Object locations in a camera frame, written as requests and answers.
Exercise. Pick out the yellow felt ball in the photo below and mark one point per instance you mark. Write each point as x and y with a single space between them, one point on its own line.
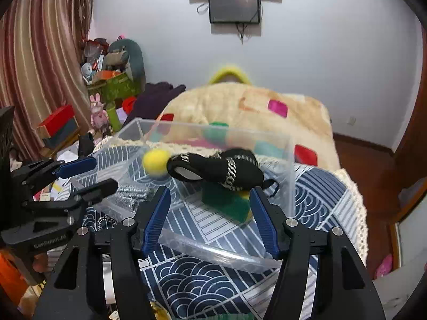
155 162

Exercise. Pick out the blue wave pattern cover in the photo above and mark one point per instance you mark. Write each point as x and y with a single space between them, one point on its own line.
206 263

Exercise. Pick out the dark purple garment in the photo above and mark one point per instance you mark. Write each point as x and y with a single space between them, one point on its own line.
153 100

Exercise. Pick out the red knit item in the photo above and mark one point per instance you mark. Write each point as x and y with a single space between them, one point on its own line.
128 104

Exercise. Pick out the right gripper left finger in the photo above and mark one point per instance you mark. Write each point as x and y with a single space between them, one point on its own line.
150 219

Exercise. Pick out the wooden door frame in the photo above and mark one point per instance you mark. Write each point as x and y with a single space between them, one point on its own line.
410 160

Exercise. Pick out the pink plush toy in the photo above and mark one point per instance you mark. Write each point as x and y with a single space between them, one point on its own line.
385 267

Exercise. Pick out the small wall-mounted screen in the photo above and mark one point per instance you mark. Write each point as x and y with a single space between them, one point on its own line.
234 11

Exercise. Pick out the red and grey box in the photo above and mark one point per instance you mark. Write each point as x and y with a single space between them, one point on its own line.
57 127

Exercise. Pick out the green cylindrical bottle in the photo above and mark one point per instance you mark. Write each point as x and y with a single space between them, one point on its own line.
113 117

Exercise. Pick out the beige fluffy patch blanket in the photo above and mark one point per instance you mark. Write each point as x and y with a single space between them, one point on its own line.
303 118

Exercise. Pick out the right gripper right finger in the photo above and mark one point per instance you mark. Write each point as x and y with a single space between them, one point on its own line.
269 219

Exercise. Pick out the pink rabbit figurine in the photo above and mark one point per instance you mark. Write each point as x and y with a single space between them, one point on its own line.
99 117

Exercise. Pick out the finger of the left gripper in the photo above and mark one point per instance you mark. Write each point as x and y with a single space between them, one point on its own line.
98 191
75 167

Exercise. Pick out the clear plastic storage box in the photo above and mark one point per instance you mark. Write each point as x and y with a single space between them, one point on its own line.
194 225

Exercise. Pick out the black plush chain slipper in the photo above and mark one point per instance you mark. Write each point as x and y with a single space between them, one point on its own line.
234 169

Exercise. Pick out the grey-green plush toy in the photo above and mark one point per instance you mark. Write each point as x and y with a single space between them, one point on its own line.
126 54

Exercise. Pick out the yellow-green plush cushion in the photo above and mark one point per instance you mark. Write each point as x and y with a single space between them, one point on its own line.
229 73

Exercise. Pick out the green cardboard box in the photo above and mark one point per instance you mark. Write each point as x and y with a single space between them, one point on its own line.
119 87

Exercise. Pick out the green sponge cloth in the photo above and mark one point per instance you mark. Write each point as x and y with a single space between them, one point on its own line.
232 204

